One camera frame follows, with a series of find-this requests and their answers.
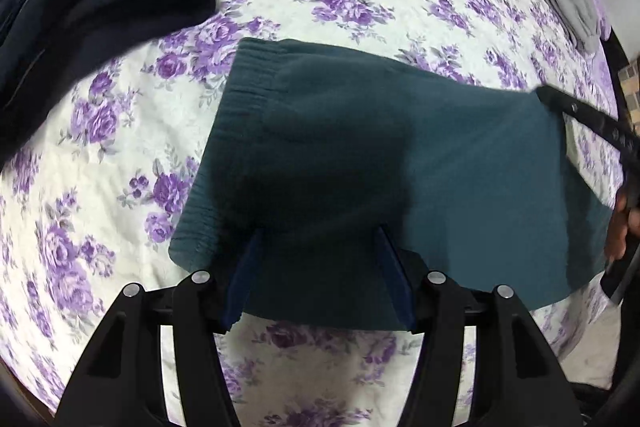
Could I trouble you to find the dark teal pants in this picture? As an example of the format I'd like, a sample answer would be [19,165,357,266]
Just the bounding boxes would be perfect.
[169,38,610,329]

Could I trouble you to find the right hand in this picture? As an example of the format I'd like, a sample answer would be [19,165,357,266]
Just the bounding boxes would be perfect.
[604,188,640,262]

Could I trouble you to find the purple floral bed sheet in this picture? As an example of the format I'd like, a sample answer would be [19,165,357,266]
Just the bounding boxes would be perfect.
[1,0,623,426]

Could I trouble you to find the beige grey checked curtain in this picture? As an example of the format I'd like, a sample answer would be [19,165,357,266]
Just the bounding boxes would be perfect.
[617,58,640,134]

